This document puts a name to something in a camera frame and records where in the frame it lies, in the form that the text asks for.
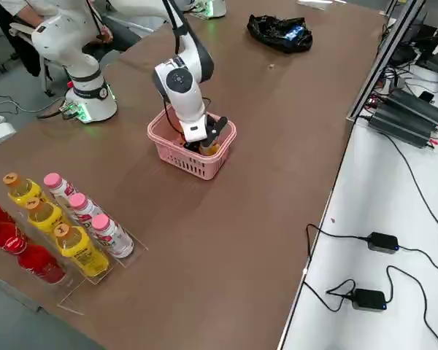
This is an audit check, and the black plastic bag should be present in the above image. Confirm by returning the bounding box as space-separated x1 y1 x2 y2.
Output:
245 13 313 54

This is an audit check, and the blue cookie box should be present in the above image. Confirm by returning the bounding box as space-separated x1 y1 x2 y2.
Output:
283 24 307 42

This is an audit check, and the white box device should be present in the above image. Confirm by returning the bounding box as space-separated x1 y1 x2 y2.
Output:
0 122 16 153

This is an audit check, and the pink plastic basket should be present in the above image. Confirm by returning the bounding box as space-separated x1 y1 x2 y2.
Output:
147 108 237 182

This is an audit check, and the black adapter cable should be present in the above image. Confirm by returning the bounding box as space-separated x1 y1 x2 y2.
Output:
326 279 357 313
305 224 369 273
385 265 438 350
397 246 438 276

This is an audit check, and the black finned power supply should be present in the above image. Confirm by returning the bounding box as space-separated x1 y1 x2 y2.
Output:
383 88 438 125
367 104 438 149

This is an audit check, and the clear acrylic bottle rack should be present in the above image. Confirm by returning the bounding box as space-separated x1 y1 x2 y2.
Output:
0 182 149 316

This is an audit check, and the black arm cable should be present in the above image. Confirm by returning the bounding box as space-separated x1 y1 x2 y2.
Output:
87 0 110 41

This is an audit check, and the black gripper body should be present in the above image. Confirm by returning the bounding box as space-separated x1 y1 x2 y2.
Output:
184 114 229 152

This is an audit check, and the long black power cable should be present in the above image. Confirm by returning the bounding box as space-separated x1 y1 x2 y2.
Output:
381 133 438 238

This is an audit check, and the person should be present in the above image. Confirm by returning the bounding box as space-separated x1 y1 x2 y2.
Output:
0 0 144 55

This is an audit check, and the aluminium frame post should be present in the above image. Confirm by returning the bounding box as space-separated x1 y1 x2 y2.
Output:
345 0 429 124

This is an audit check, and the grey office chair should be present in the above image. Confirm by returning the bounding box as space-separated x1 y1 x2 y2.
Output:
7 21 121 98

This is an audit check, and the pink cap white bottle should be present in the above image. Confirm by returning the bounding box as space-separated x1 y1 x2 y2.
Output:
91 213 135 259
69 192 103 224
43 172 77 200

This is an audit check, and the yellow drink bottle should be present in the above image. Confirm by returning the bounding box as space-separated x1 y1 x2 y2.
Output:
53 222 110 276
2 171 54 209
23 198 73 231

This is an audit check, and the white side desk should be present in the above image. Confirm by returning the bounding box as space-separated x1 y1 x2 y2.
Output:
277 109 438 350

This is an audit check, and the yellow wafer box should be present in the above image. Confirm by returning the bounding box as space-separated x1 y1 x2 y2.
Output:
174 133 221 157

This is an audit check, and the black power adapter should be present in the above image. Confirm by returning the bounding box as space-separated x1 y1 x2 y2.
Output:
351 288 388 312
367 231 400 253

